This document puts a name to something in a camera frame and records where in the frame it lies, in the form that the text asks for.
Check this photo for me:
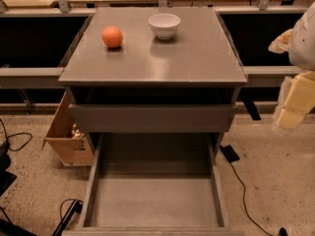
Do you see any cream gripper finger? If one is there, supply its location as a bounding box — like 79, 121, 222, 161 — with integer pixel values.
275, 72, 315, 131
268, 29, 292, 54

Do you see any grey drawer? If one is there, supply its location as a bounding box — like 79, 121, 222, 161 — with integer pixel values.
69, 104, 236, 133
62, 133, 245, 236

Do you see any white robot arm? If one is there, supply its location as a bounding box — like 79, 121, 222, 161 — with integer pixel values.
268, 2, 315, 135

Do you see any grey drawer cabinet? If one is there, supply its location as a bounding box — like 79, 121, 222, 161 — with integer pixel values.
59, 7, 247, 148

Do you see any grey top drawer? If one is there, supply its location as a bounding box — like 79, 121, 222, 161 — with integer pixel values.
69, 104, 236, 133

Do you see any black power adapter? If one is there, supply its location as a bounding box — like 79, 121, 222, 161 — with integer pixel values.
220, 146, 240, 163

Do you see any white bowl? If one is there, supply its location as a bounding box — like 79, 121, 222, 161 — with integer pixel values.
149, 14, 181, 39

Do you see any orange fruit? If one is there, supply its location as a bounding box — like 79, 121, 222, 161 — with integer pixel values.
101, 27, 123, 48

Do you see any cardboard box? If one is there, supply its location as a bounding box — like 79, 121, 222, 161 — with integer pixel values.
45, 92, 94, 166

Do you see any black adapter cable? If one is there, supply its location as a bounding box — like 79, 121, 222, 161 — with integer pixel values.
229, 162, 275, 236

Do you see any black stand with cable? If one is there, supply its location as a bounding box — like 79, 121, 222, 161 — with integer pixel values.
52, 199, 84, 236

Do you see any black looped cable left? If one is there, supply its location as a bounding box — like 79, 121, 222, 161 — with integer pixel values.
0, 118, 33, 152

